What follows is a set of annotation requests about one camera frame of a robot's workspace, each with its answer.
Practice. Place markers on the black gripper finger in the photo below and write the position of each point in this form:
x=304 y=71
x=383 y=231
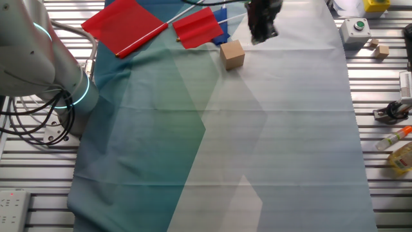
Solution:
x=270 y=30
x=258 y=33

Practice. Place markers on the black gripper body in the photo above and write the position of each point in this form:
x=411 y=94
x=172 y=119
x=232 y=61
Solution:
x=264 y=11

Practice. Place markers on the light wooden cube block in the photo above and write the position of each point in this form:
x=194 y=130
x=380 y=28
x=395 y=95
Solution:
x=232 y=56

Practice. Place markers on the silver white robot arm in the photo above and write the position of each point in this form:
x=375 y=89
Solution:
x=29 y=54

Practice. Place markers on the blue flag white stick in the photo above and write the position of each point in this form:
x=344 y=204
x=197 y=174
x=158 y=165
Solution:
x=221 y=14

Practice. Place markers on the small red flag white stick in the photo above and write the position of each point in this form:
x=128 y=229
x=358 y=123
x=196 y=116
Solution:
x=196 y=29

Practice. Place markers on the grey box green button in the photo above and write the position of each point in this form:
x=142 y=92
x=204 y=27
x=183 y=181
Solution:
x=352 y=35

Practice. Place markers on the tiny wooden cube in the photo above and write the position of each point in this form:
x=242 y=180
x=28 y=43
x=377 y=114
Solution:
x=374 y=43
x=382 y=52

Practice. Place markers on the yellow emergency stop box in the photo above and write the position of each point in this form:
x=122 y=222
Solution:
x=376 y=5

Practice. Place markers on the teal and white patterned cloth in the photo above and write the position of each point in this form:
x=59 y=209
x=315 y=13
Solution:
x=257 y=145

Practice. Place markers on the large red flag white stick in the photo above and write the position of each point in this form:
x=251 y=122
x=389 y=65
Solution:
x=122 y=25

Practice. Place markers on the black device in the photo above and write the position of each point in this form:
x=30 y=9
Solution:
x=408 y=32

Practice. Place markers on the black clamp tool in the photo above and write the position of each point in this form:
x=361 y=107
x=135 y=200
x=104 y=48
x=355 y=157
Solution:
x=389 y=111

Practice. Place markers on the tube with orange cap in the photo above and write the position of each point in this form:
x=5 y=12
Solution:
x=392 y=139

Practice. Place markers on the bottle with yellow liquid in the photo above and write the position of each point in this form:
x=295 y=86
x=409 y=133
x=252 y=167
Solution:
x=402 y=159

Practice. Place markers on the white power strip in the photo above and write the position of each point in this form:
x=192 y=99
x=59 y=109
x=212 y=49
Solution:
x=13 y=212

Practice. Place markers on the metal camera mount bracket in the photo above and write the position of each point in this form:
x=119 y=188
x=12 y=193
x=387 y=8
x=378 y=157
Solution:
x=380 y=116

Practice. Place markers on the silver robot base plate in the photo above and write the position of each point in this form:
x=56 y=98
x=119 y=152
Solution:
x=53 y=137

